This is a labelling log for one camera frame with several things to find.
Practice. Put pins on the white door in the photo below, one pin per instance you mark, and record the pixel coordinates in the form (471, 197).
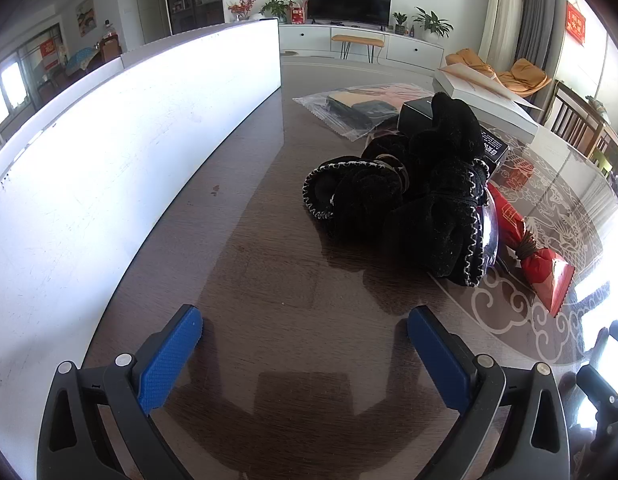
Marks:
(148, 10)

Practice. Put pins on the red window poster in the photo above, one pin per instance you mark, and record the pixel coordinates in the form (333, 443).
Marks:
(47, 50)

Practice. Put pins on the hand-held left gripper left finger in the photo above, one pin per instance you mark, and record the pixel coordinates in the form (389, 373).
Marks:
(169, 355)

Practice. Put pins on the wooden bench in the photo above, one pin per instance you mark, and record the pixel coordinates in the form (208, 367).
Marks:
(359, 39)

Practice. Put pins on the wooden dining chair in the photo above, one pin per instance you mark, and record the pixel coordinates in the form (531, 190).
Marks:
(111, 47)

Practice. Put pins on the red flower bouquet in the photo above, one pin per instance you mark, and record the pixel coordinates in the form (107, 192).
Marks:
(241, 7)

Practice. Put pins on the dining table with blue cloth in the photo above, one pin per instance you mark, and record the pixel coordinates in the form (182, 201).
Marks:
(81, 60)

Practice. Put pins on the framed wall painting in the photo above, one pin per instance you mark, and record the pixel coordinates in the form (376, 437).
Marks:
(85, 15)

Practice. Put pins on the dark wooden slatted chair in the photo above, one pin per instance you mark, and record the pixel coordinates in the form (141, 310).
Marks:
(569, 115)

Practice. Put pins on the orange lounge chair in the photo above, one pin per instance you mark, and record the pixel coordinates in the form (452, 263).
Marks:
(526, 72)

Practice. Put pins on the red gift bag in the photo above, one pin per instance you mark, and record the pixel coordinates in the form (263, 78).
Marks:
(297, 14)

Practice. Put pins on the red wall hanging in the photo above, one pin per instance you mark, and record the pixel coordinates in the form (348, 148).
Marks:
(576, 22)

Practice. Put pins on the flat white box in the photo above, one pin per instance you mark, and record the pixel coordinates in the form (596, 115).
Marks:
(489, 105)

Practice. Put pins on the clear zip bag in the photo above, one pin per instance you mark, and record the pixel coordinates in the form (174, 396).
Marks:
(349, 107)

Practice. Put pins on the black plush slippers bundle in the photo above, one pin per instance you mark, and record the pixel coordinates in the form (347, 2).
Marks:
(439, 200)

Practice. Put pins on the small potted plant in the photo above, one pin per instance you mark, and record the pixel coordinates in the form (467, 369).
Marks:
(400, 20)

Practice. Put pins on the black printed carton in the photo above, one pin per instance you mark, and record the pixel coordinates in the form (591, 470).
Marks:
(416, 110)

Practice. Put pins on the large potted plant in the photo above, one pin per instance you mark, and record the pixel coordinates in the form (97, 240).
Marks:
(431, 22)

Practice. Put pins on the leafy green potted plant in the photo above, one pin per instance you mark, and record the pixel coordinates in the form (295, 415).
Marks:
(276, 7)

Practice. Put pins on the white television cabinet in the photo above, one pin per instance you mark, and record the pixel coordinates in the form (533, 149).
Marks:
(309, 37)

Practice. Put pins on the beige covered air conditioner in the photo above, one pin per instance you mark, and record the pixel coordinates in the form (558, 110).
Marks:
(501, 20)

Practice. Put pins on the red foil packet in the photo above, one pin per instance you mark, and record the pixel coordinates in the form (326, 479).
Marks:
(549, 270)

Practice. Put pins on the black television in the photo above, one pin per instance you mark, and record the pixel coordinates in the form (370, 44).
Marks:
(349, 2)

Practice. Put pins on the cluttered wooden sideboard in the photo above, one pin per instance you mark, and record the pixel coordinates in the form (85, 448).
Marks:
(614, 150)

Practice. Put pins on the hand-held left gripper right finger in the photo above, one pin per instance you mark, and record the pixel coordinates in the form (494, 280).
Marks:
(439, 360)

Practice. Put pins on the grey curtain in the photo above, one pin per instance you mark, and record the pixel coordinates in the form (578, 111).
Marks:
(539, 25)

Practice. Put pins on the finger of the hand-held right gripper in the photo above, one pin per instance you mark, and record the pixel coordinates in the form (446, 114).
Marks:
(616, 337)
(591, 380)

